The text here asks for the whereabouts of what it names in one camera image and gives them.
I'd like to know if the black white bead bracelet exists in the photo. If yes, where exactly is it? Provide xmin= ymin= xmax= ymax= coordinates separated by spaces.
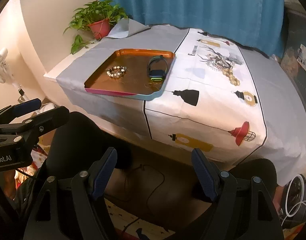
xmin=106 ymin=65 xmax=128 ymax=79

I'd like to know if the large wooden bead bracelet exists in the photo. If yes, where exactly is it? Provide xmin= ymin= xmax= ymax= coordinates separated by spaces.
xmin=221 ymin=68 xmax=242 ymax=87

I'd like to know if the black green smartwatch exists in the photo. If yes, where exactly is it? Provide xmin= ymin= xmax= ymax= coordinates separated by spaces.
xmin=146 ymin=55 xmax=169 ymax=82

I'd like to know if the white standing fan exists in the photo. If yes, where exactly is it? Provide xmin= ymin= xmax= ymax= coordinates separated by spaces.
xmin=0 ymin=48 xmax=9 ymax=83

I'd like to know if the grey printed tablecloth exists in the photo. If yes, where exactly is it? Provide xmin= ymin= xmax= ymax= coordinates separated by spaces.
xmin=56 ymin=20 xmax=306 ymax=185

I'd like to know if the orange metal tray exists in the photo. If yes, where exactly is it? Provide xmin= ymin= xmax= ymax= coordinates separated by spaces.
xmin=84 ymin=49 xmax=176 ymax=101

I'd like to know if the green potted plant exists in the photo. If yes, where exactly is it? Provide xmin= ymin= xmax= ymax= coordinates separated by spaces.
xmin=65 ymin=0 xmax=128 ymax=40

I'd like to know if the dark plastic storage box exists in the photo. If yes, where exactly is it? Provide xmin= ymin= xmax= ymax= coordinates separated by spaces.
xmin=281 ymin=10 xmax=306 ymax=103

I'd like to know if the blue curtain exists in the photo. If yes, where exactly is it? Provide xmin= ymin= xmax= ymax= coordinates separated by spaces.
xmin=112 ymin=0 xmax=284 ymax=56

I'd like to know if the black floor cable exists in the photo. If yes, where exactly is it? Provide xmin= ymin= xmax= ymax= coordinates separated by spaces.
xmin=123 ymin=164 xmax=166 ymax=235

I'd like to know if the pile of tangled bracelets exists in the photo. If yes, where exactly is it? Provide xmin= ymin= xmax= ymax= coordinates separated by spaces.
xmin=205 ymin=53 xmax=235 ymax=70

